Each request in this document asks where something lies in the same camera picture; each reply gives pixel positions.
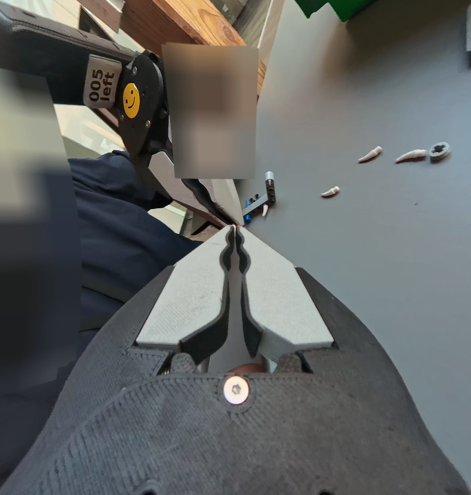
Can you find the small grey lego bush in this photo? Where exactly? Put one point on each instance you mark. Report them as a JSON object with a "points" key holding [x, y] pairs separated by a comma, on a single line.
{"points": [[446, 152]]}

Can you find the person's left forearm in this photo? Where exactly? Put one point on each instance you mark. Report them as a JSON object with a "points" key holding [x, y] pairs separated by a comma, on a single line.
{"points": [[104, 181]]}

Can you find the grey bent lego beam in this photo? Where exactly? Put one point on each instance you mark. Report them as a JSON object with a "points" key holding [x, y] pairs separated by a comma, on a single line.
{"points": [[270, 189]]}

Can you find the person's torso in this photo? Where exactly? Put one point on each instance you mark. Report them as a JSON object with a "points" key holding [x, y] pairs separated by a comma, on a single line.
{"points": [[123, 263]]}

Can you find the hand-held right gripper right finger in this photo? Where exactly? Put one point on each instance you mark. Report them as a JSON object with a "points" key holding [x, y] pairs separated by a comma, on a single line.
{"points": [[285, 305]]}

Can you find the wooden post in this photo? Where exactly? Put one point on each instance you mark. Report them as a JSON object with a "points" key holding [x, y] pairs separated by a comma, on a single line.
{"points": [[181, 23]]}

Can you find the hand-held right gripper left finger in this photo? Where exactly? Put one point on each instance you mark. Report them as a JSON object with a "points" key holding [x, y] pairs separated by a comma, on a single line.
{"points": [[185, 301]]}

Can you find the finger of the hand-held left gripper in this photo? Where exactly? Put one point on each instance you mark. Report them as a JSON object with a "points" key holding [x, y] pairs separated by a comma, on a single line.
{"points": [[177, 187], [228, 193]]}

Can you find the green plastic bin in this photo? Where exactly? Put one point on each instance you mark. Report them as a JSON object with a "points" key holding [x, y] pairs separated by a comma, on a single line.
{"points": [[328, 7]]}

